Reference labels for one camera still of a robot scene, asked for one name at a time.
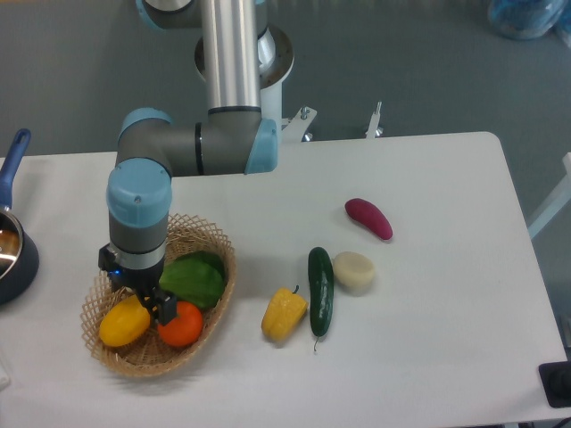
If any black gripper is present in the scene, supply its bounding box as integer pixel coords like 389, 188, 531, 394
98, 243, 178, 325

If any yellow mango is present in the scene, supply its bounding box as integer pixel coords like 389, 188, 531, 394
99, 295, 151, 348

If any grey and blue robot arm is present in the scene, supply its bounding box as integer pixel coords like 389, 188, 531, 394
98, 1, 278, 325

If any woven wicker basket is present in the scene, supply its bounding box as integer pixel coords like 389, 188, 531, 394
80, 214, 236, 377

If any orange fruit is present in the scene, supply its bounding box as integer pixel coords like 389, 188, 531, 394
157, 301, 203, 348

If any green bok choy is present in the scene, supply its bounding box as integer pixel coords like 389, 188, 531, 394
159, 251, 226, 310

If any yellow bell pepper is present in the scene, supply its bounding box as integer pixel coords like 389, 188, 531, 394
261, 286, 309, 342

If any dark green cucumber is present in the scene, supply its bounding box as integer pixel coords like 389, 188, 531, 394
308, 247, 335, 350

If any cream round bun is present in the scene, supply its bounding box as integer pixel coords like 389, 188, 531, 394
333, 251, 376, 291

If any purple sweet potato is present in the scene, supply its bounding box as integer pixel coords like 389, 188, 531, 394
344, 198, 393, 241

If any black device at table edge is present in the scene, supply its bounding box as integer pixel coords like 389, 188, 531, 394
538, 361, 570, 408

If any blue plastic bag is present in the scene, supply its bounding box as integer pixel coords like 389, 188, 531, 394
487, 1, 570, 48

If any blue saucepan with handle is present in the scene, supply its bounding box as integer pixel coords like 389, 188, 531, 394
1, 128, 39, 305

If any white metal frame right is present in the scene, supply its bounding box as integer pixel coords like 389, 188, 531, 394
527, 152, 570, 239

